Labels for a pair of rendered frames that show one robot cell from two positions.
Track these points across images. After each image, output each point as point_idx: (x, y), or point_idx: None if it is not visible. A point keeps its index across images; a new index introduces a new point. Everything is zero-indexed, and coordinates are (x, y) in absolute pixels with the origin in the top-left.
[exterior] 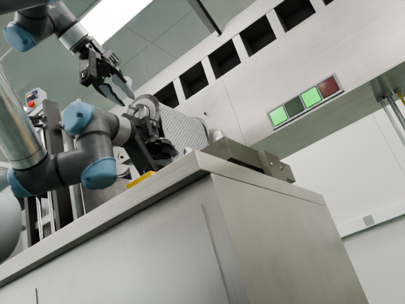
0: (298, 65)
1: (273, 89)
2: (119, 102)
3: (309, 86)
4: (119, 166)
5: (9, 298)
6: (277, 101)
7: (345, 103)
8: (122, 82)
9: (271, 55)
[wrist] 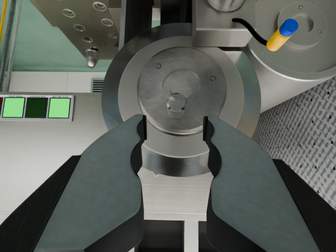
0: (6, 157)
1: (50, 146)
2: (208, 118)
3: (10, 122)
4: (313, 0)
5: None
6: (52, 128)
7: None
8: (81, 164)
9: (28, 196)
